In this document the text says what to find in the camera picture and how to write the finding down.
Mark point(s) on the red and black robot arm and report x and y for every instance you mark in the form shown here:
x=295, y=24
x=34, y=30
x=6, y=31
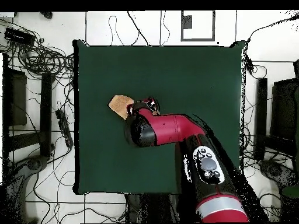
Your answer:
x=168, y=128

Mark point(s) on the green rounded object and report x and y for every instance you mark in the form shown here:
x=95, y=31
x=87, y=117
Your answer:
x=290, y=191

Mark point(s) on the small grey square plate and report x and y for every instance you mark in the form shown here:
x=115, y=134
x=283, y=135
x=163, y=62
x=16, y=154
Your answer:
x=186, y=22

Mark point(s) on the black plug adapter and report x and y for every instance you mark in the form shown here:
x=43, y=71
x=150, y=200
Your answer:
x=250, y=65

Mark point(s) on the grey stand base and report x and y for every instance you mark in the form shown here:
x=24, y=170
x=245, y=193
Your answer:
x=35, y=163
x=275, y=170

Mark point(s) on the grey rectangular floor frame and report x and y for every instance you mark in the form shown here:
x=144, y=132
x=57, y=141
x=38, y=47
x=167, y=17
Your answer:
x=198, y=40

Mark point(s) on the dark green tablecloth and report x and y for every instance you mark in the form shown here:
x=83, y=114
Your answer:
x=186, y=93

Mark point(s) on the tan terry towel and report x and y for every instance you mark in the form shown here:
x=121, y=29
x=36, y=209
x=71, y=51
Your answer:
x=119, y=105

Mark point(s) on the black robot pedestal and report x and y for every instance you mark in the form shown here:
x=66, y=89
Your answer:
x=151, y=207

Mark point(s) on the black frame stand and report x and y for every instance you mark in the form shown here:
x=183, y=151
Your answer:
x=45, y=112
x=261, y=116

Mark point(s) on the small dark object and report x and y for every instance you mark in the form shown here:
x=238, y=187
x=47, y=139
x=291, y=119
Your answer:
x=48, y=15

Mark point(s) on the black rectangular box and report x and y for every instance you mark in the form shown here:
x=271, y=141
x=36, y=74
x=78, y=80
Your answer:
x=18, y=36

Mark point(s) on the black power strip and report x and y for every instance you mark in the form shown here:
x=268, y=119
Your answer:
x=64, y=127

